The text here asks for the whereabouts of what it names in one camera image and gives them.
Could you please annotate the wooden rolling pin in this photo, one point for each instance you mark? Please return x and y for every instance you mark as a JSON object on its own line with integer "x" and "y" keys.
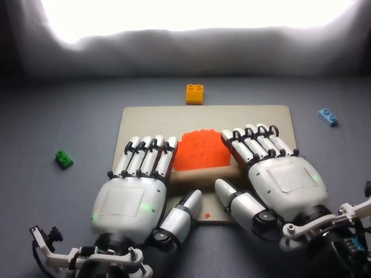
{"x": 203, "y": 176}

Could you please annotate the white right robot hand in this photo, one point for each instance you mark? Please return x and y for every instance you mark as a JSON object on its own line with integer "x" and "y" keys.
{"x": 287, "y": 182}

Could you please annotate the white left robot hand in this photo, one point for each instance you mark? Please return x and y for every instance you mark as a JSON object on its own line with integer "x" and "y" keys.
{"x": 127, "y": 205}

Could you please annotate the green toy brick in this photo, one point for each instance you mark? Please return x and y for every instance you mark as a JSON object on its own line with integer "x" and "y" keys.
{"x": 64, "y": 160}

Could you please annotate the white backdrop cloth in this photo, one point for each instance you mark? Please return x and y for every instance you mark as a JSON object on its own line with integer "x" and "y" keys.
{"x": 185, "y": 52}

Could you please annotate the blue toy brick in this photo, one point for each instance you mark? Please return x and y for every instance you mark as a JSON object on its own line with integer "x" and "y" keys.
{"x": 328, "y": 117}

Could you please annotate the orange play dough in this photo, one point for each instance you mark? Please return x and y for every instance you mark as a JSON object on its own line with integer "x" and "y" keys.
{"x": 200, "y": 153}

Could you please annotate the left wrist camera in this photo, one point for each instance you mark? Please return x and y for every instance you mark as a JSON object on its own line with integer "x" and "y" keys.
{"x": 53, "y": 236}

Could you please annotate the light wooden board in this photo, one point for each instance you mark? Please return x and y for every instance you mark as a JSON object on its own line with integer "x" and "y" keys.
{"x": 203, "y": 118}

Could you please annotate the yellow toy brick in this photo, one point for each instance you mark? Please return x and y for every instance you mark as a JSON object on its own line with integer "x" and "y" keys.
{"x": 194, "y": 95}

